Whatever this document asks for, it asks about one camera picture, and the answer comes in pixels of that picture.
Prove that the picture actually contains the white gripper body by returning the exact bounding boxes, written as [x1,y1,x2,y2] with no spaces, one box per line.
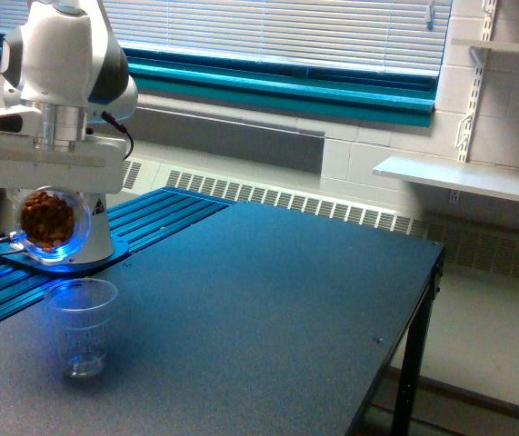
[0,104,125,193]

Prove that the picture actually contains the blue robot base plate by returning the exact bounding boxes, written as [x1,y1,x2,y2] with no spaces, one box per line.
[1,237,129,277]

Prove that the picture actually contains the black table leg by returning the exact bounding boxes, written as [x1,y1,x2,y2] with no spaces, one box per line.
[390,254,444,435]

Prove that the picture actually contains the white wall shelf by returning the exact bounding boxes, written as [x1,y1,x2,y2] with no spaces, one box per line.
[373,155,519,203]
[451,38,519,54]

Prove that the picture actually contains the white shelf bracket rail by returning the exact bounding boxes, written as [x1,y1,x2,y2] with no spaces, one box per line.
[452,0,498,164]

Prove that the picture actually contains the white wall shelf upper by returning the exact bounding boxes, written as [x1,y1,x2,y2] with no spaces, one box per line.
[451,38,519,54]

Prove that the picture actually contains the blue slotted aluminium rail bed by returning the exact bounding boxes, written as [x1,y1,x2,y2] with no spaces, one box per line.
[0,187,233,322]

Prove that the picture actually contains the clear cup with nuts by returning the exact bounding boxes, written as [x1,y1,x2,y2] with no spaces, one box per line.
[15,186,92,265]

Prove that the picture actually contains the clear plastic cup on table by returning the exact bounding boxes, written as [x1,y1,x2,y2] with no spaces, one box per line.
[44,278,118,379]

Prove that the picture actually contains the white window blinds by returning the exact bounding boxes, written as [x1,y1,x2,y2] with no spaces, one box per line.
[0,1,452,88]

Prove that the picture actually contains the white wall shelf lower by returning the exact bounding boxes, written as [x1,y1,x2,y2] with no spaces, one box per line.
[373,155,519,203]

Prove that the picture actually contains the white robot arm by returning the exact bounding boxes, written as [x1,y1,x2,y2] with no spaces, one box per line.
[0,1,137,273]

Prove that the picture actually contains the white radiator vent cover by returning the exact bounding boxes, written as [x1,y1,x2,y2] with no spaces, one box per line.
[108,157,519,279]

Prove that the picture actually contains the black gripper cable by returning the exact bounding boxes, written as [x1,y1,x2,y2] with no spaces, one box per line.
[100,110,135,162]

